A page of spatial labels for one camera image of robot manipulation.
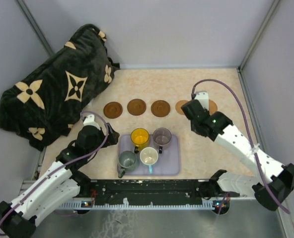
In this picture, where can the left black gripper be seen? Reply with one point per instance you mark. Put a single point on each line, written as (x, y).
(113, 137)

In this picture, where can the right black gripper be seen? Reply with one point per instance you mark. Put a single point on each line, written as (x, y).
(192, 128)

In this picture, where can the dark brown wooden coaster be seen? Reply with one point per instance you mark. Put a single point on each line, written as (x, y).
(113, 110)

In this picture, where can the light woven rattan coaster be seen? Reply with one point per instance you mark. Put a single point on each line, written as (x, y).
(178, 106)

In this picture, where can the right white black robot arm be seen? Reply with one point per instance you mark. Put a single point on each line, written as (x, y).
(272, 181)

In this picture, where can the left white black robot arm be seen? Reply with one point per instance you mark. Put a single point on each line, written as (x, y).
(62, 181)

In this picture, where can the grey ceramic mug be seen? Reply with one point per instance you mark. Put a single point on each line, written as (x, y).
(127, 163)

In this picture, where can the purple transparent mug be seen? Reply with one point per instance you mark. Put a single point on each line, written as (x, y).
(161, 138)

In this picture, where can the yellow transparent mug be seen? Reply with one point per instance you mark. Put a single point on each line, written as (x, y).
(140, 139)

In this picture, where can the lavender plastic tray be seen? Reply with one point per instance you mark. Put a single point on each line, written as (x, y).
(168, 163)

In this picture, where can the black floral plush blanket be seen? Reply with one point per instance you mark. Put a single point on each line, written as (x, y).
(47, 103)

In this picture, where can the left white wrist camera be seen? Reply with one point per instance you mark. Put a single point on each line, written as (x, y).
(90, 121)

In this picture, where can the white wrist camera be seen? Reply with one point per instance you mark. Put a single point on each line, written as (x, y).
(203, 98)
(90, 121)

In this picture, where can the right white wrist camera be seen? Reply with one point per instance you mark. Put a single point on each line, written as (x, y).
(203, 98)

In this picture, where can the white mug blue handle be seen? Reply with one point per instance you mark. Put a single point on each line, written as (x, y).
(149, 156)

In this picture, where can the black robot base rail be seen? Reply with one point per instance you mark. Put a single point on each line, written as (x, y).
(151, 191)

